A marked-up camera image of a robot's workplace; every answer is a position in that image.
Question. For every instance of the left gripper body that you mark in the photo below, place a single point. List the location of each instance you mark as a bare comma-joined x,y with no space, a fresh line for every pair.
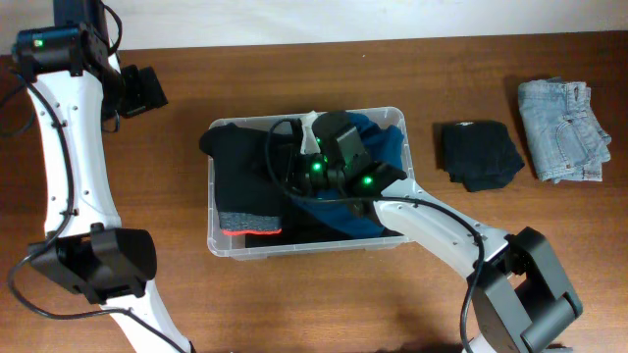
142,90

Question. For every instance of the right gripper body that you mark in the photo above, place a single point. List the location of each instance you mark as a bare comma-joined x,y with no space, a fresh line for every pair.
334,163

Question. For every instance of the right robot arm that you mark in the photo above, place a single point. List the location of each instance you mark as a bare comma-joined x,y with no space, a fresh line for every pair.
518,297

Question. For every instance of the blue cloth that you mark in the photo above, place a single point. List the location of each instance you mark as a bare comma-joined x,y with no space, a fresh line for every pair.
383,144

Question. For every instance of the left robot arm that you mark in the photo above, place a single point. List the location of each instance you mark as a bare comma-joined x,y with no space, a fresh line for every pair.
73,76

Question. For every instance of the small folded black shirt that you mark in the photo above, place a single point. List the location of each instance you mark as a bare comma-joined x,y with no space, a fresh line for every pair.
480,155

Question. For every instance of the folded light blue jeans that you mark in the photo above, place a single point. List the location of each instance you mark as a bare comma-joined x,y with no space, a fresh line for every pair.
565,138

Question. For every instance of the black shorts with red trim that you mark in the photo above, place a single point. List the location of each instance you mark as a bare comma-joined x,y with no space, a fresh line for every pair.
247,201

